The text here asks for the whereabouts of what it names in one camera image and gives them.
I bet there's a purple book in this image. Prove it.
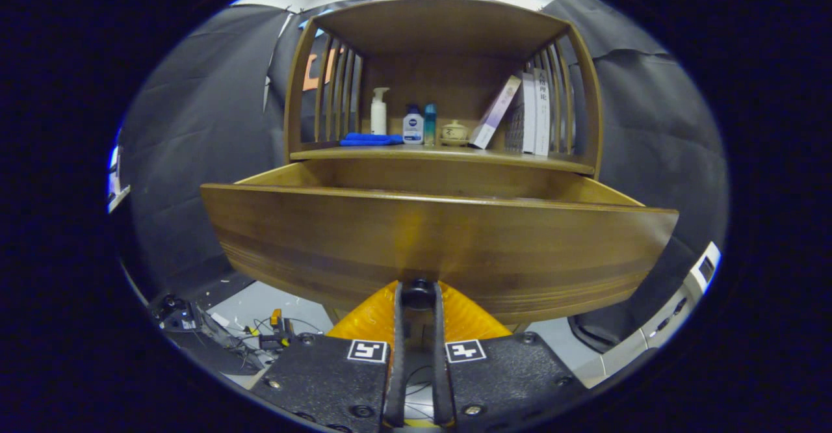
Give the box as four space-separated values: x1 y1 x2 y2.
469 75 522 150

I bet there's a white pump bottle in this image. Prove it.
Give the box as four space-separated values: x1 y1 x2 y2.
370 87 391 136

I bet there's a wooden drawer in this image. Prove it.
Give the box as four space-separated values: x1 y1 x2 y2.
200 158 679 326

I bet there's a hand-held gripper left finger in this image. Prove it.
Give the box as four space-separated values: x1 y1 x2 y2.
250 282 407 432

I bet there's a tangle of floor cables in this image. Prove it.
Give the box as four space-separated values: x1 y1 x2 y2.
195 308 326 370

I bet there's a dark patterned book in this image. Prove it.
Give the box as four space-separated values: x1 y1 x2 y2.
506 85 526 154

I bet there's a wooden cabinet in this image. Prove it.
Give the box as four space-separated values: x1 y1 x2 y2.
284 0 603 336

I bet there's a lidded ceramic tea cup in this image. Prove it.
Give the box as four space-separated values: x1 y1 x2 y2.
440 120 469 148

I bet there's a black floor object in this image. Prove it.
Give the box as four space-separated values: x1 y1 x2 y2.
569 313 644 354

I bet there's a white lotion bottle dark cap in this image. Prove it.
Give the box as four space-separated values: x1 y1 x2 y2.
402 104 424 145

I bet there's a blue folded cloth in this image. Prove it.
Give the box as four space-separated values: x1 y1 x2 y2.
340 133 404 147

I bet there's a wooden countertop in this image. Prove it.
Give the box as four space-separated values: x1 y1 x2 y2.
291 144 595 175

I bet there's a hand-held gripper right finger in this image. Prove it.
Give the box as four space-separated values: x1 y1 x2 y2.
432 282 576 430

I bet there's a black power strip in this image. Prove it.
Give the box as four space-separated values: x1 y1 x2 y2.
153 293 197 333

